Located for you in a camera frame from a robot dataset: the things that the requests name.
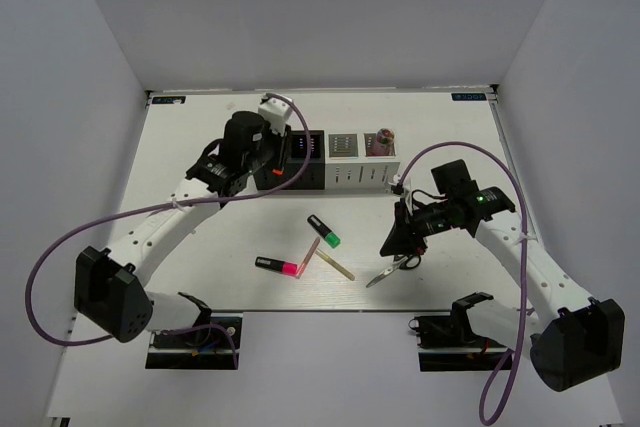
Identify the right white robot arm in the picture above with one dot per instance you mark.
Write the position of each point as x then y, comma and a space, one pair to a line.
571, 337

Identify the white two-slot container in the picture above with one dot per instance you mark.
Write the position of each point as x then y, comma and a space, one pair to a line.
357, 161

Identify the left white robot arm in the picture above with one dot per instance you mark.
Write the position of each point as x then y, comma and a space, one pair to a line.
110, 283

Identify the green highlighter marker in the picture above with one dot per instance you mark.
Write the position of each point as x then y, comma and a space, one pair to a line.
326, 233

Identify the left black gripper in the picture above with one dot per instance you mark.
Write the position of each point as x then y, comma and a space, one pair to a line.
276, 139

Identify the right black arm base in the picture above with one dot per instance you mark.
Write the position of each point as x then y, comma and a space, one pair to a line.
446, 342

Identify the blue corner label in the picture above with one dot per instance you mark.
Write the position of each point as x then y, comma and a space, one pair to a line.
469, 97
168, 100

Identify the left blue corner label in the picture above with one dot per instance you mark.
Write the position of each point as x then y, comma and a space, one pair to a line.
168, 100

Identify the black handled scissors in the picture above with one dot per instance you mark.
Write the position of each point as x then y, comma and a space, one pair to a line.
400, 262

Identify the right blue corner label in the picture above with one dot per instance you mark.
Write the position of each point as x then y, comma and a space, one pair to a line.
469, 97

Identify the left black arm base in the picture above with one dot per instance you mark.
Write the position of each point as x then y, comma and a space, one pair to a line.
204, 350

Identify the yellow pen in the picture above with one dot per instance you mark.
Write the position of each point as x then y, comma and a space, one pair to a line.
334, 264

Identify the orange highlighter marker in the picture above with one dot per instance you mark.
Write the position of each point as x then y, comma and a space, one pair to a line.
280, 159

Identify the pink highlighter marker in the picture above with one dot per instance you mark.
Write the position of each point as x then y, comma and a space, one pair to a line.
279, 266

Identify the pink pen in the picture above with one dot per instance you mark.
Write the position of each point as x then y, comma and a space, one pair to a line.
305, 261

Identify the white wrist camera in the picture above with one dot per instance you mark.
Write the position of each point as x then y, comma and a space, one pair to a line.
275, 110
402, 187

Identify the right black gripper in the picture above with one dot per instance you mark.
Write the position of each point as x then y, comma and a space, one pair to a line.
404, 238

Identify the pink clear tube case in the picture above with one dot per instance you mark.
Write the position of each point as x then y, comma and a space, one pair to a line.
383, 142

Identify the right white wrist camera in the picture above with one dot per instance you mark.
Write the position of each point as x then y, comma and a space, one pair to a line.
402, 187

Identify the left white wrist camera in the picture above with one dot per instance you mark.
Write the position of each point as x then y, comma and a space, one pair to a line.
275, 110

